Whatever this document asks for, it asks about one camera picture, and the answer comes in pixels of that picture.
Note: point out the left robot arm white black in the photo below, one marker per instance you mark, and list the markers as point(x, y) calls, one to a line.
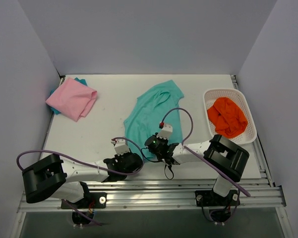
point(61, 176)

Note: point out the teal folded t-shirt underneath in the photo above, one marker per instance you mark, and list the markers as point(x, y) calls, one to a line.
point(55, 111)

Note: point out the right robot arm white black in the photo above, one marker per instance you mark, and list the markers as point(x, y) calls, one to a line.
point(221, 154)

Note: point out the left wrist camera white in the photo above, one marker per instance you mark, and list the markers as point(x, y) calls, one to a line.
point(121, 147)

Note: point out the aluminium rail frame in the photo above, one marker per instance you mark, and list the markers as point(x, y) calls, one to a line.
point(148, 205)

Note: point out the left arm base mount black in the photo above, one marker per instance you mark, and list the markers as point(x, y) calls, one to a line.
point(94, 200)

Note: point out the orange crumpled t-shirt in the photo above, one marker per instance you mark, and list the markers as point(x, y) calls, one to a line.
point(228, 119)

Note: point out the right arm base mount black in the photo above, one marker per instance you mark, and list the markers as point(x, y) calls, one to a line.
point(208, 198)

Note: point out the white perforated plastic basket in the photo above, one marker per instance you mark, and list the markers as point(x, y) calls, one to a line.
point(210, 96)

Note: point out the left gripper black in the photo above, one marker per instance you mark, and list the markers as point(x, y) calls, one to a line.
point(133, 161)

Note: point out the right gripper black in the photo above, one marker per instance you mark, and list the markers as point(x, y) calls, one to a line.
point(153, 145)

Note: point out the pink folded t-shirt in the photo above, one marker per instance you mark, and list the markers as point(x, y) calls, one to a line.
point(73, 99)

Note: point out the teal t-shirt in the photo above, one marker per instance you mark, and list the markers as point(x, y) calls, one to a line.
point(149, 111)

